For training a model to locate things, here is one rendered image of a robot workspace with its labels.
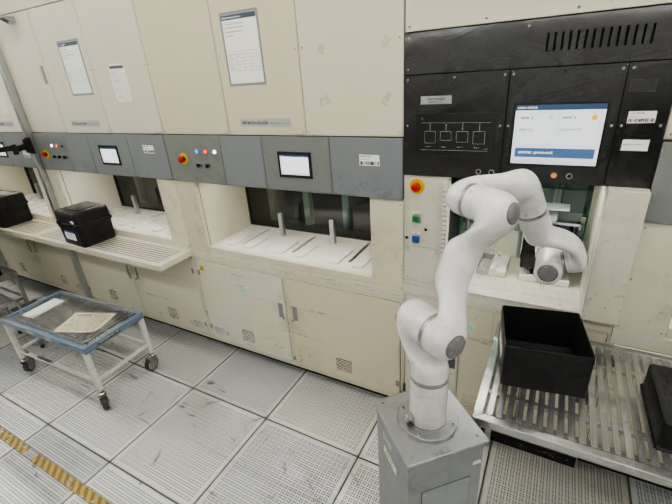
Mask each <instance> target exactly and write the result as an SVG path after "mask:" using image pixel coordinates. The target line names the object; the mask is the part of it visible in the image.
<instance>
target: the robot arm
mask: <svg viewBox="0 0 672 504"><path fill-rule="evenodd" d="M446 204H447V206H448V207H449V209H450V210H451V211H453V212H454V213H456V214H458V215H460V216H463V217H466V218H469V219H471V220H474V223H473V225H472V227H471V228H470V229H469V230H467V231H466V232H465V233H463V234H461V235H458V236H456V237H454V238H453V239H451V240H450V241H449V242H448V243H447V244H446V246H445V248H444V250H443V253H442V255H441V258H440V260H439V263H438V266H437V269H436V274H435V288H436V292H437V296H438V304H439V308H438V309H437V308H435V307H434V306H432V305H431V304H429V303H428V302H426V301H424V300H421V299H410V300H407V301H406V302H404V303H403V304H402V305H401V306H400V308H399V310H398V313H397V317H396V326H397V331H398V335H399V338H400V340H401V343H402V345H403V348H404V350H405V352H406V355H407V357H408V359H409V362H410V390H409V399H408V400H407V401H405V402H404V403H403V404H402V406H401V407H400V410H399V422H400V425H401V427H402V428H403V430H404V431H405V432H406V433H407V434H408V435H410V436H411V437H413V438H414V439H416V440H419V441H422V442H427V443H436V442H441V441H444V440H446V439H448V438H449V437H451V436H452V435H453V434H454V432H455V430H456V427H457V417H456V414H455V412H454V410H453V409H452V408H451V407H450V405H448V404H447V397H448V382H449V364H448V360H452V359H455V358H456V357H458V356H459V355H460V354H461V353H462V351H463V349H464V347H465V345H466V342H467V334H468V323H467V293H468V288H469V284H470V281H471V278H472V275H473V273H474V270H475V268H476V266H477V263H478V261H479V259H480V257H481V255H482V254H483V253H484V251H485V250H486V249H487V248H488V247H489V246H491V245H492V244H493V243H495V242H496V241H498V240H499V239H501V238H503V237H504V236H506V235H507V234H509V233H510V232H511V231H512V230H513V229H514V227H515V226H516V224H517V222H518V223H519V225H520V228H521V230H522V233H523V236H524V238H525V240H526V242H527V243H528V244H530V245H532V246H535V258H536V261H535V267H534V275H535V277H536V279H537V280H538V281H540V282H542V283H545V284H553V283H556V282H557V281H559V280H560V279H561V277H562V275H563V274H568V273H577V272H582V271H584V270H586V269H587V267H588V257H587V253H586V250H585V247H584V245H583V243H582V241H581V240H580V239H579V238H578V237H577V236H576V235H575V234H573V233H572V232H570V231H568V230H565V229H562V228H559V227H555V226H553V225H552V222H551V218H550V214H549V210H548V207H547V203H546V200H545V196H544V193H543V189H542V186H541V183H540V181H539V179H538V177H537V176H536V175H535V174H534V173H533V172H532V171H530V170H528V169H516V170H512V171H508V172H504V173H499V174H488V175H477V176H471V177H467V178H464V179H461V180H459V181H457V182H455V183H454V184H453V185H451V186H450V187H449V189H448V190H447V193H446Z"/></svg>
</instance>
